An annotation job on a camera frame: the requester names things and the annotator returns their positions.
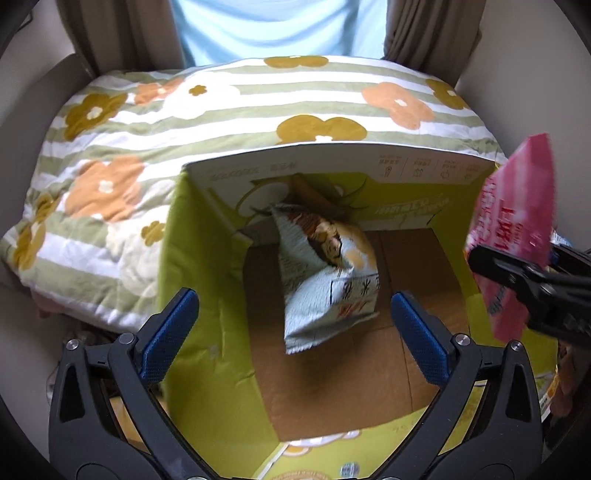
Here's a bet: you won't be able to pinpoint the pink snack packet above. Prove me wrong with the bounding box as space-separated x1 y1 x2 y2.
464 133 555 343

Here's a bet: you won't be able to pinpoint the pale rice snack bag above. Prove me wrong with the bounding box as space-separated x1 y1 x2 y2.
271 204 381 355

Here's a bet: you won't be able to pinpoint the green cardboard box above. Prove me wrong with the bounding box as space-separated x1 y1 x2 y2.
156 142 562 480

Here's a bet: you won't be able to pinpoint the floral striped quilt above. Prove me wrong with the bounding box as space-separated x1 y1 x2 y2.
1 56 505 331

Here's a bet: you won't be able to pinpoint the right brown curtain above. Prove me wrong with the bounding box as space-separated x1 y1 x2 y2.
384 0 486 86

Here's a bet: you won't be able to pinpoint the brown curtain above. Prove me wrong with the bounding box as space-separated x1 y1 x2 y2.
57 0 185 75
384 0 486 86

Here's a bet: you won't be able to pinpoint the left brown curtain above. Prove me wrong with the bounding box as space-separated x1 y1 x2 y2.
57 0 185 75

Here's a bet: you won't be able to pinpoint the light blue sheer curtain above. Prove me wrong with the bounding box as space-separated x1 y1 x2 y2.
171 0 388 66

